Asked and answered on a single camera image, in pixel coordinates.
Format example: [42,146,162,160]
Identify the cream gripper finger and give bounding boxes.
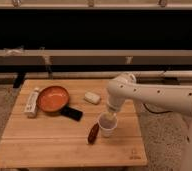
[104,112,116,123]

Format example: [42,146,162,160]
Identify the white ceramic cup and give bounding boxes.
[98,113,118,137]

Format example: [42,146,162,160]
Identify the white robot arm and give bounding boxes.
[107,72,192,171]

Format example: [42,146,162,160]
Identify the orange ceramic bowl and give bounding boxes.
[37,86,69,112]

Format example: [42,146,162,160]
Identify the dark red oblong object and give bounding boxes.
[88,123,99,144]

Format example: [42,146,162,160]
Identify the black rectangular block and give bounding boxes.
[60,106,83,121]

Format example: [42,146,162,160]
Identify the black power cable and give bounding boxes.
[142,102,173,115]

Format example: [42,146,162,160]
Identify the metal frame rail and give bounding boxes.
[0,50,192,66]

